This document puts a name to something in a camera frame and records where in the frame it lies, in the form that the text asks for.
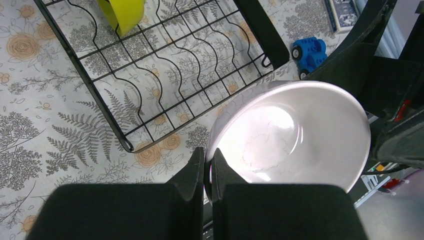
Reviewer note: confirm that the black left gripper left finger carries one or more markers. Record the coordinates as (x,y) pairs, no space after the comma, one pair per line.
(127,211)

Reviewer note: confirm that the blue toy car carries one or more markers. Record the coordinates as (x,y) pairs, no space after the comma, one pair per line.
(309,53)

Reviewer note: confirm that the floral table mat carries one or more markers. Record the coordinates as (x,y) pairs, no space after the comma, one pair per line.
(39,88)

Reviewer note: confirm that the white bowl front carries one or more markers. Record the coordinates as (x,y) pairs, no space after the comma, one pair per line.
(293,132)

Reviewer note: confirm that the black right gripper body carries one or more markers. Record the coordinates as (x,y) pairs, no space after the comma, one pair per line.
(391,89)

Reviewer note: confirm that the blue card deck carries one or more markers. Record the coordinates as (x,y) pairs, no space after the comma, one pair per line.
(342,15)

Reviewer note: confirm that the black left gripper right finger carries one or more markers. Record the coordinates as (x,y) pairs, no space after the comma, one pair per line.
(250,211)

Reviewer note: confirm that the black wire dish rack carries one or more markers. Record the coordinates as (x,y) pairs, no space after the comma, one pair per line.
(180,61)

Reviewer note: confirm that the yellow-green bowl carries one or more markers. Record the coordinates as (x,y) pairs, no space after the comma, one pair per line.
(122,15)

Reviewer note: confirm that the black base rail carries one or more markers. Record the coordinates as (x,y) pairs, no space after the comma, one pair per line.
(379,177)

